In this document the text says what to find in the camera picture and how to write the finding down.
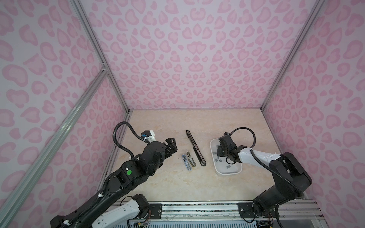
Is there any blue mini stapler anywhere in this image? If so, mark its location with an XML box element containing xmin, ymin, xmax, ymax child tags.
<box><xmin>182</xmin><ymin>154</ymin><xmax>192</xmax><ymax>172</ymax></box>

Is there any beige mini stapler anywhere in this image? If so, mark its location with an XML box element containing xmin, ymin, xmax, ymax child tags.
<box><xmin>186</xmin><ymin>152</ymin><xmax>196</xmax><ymax>167</ymax></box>

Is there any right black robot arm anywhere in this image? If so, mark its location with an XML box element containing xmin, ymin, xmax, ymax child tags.
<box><xmin>217</xmin><ymin>133</ymin><xmax>312</xmax><ymax>218</ymax></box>

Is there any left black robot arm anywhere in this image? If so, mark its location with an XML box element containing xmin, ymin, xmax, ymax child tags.
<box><xmin>50</xmin><ymin>138</ymin><xmax>178</xmax><ymax>228</ymax></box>

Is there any white plastic tray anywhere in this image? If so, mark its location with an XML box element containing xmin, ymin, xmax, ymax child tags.
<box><xmin>210</xmin><ymin>138</ymin><xmax>242</xmax><ymax>176</ymax></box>

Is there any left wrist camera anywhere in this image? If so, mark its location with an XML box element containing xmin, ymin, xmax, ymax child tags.
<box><xmin>141</xmin><ymin>130</ymin><xmax>156</xmax><ymax>144</ymax></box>

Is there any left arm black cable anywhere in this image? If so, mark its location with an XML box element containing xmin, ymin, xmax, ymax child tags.
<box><xmin>112</xmin><ymin>121</ymin><xmax>144</xmax><ymax>159</ymax></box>

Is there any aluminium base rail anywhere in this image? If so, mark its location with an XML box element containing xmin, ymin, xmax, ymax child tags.
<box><xmin>79</xmin><ymin>200</ymin><xmax>326</xmax><ymax>228</ymax></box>

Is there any diagonal aluminium frame bar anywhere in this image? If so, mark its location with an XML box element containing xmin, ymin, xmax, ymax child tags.
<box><xmin>1</xmin><ymin>69</ymin><xmax>108</xmax><ymax>228</ymax></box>

